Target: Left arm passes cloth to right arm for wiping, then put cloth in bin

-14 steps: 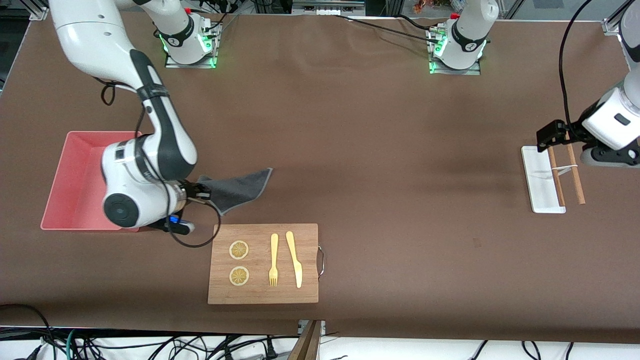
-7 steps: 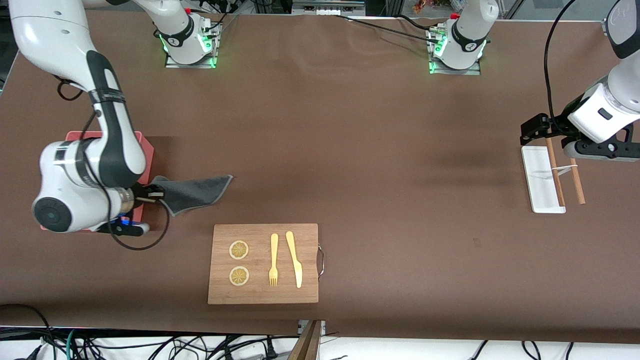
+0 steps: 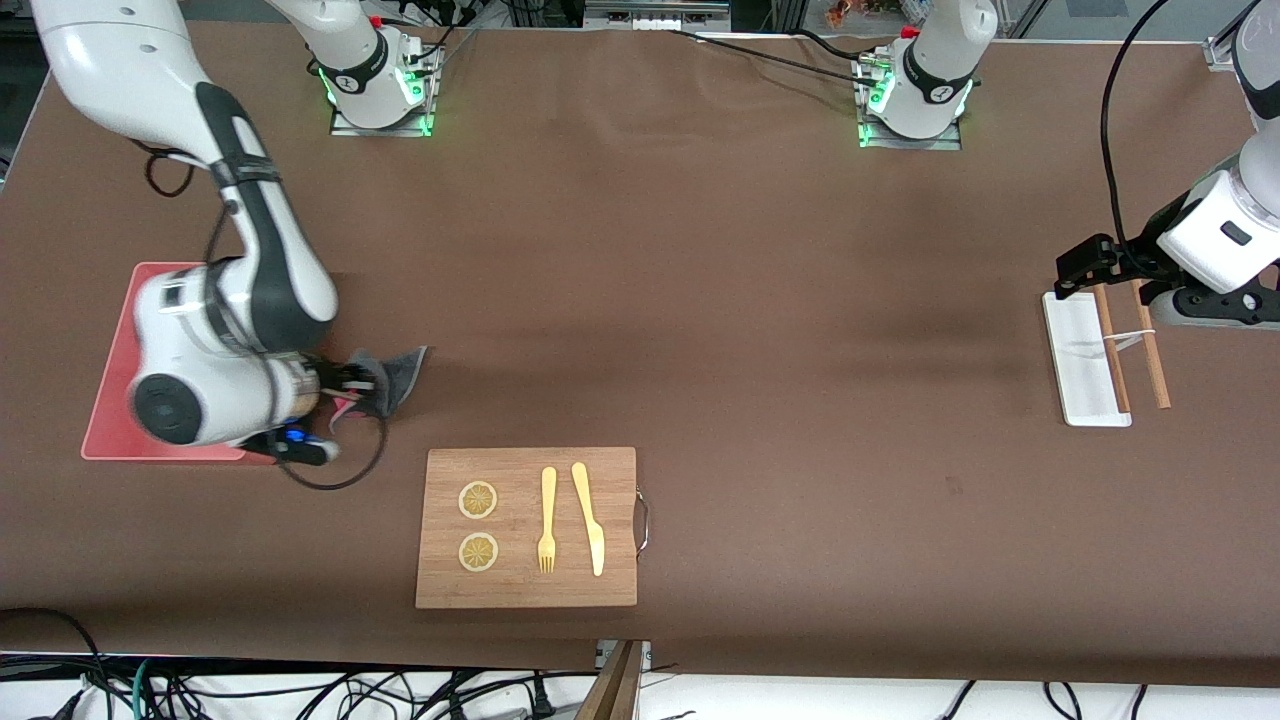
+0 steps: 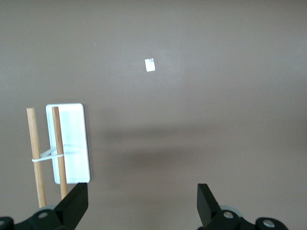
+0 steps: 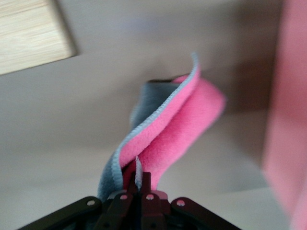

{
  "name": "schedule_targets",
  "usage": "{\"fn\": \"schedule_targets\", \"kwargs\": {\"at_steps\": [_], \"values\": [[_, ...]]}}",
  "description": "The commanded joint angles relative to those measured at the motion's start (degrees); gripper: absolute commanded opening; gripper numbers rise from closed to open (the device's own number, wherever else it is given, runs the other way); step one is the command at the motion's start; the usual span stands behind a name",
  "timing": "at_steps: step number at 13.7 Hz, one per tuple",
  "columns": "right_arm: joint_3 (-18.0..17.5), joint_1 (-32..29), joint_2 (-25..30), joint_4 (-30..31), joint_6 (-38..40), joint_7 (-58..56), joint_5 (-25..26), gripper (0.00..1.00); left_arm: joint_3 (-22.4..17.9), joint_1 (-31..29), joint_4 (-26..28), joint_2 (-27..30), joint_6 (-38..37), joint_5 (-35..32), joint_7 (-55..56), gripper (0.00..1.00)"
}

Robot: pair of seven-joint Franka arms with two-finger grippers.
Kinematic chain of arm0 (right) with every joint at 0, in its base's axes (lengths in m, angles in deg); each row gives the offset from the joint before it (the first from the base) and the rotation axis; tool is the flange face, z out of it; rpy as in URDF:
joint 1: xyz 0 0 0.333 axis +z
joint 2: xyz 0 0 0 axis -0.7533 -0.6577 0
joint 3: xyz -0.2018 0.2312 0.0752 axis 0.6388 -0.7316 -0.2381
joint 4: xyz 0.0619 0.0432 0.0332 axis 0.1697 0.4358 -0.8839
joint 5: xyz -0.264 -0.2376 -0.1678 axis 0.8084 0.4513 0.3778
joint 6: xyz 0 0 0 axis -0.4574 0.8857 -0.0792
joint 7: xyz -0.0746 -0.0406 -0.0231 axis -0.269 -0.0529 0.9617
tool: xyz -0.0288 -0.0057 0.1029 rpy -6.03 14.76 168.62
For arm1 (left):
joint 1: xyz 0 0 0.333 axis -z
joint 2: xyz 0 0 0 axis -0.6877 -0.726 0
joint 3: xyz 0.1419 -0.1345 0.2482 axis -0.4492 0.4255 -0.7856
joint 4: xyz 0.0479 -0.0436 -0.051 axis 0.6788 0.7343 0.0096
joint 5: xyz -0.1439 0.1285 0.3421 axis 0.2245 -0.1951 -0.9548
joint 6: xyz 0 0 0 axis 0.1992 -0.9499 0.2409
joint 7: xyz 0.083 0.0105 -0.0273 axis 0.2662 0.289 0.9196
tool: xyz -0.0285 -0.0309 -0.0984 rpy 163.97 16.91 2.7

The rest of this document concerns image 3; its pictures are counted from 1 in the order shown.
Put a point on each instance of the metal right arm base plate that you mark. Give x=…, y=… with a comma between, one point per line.
x=345, y=128

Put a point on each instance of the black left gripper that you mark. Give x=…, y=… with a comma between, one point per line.
x=1128, y=262

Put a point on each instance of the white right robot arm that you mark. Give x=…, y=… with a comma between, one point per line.
x=200, y=380

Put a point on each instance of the grey and pink cloth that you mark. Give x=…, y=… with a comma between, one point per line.
x=400, y=375

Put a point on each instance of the yellow plastic knife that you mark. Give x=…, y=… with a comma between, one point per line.
x=590, y=520

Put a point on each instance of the wooden cutting board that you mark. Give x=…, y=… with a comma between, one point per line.
x=525, y=590

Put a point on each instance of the black power plug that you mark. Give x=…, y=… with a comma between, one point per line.
x=542, y=698

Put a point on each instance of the grey power strip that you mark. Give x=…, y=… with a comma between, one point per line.
x=655, y=15

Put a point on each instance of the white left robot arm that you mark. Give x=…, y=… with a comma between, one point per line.
x=935, y=60

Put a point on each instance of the orange background object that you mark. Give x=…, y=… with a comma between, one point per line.
x=845, y=12

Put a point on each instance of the yellow plastic fork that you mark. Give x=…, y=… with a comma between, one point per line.
x=547, y=520

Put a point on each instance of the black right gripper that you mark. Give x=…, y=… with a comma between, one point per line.
x=338, y=379

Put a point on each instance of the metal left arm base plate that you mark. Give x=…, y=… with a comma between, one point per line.
x=940, y=143

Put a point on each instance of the aluminium frame profile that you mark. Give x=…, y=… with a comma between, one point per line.
x=1220, y=52

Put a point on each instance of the pink plastic bin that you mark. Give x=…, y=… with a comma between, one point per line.
x=110, y=400

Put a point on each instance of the white rectangular rack tray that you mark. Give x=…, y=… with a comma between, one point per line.
x=1075, y=370

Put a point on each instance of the brown wooden post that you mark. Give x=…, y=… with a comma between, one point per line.
x=610, y=695

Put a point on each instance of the yellow lemon slice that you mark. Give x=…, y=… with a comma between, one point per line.
x=478, y=552
x=478, y=500

